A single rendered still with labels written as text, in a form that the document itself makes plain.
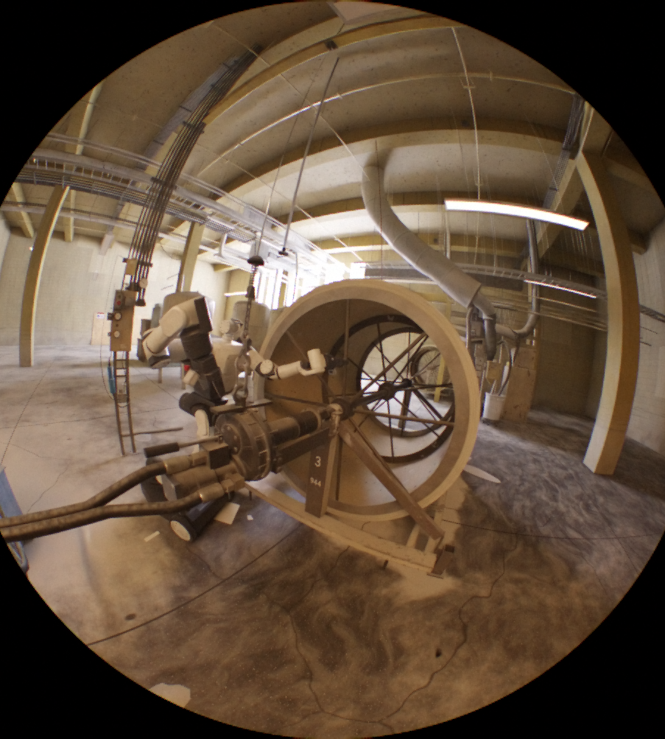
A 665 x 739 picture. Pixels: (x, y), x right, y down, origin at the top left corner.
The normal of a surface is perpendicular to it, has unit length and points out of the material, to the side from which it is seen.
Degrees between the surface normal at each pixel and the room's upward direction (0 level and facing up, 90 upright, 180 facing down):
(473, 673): 0
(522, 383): 90
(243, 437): 90
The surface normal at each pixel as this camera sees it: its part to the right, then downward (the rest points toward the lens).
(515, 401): -0.50, 0.04
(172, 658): 0.12, -0.99
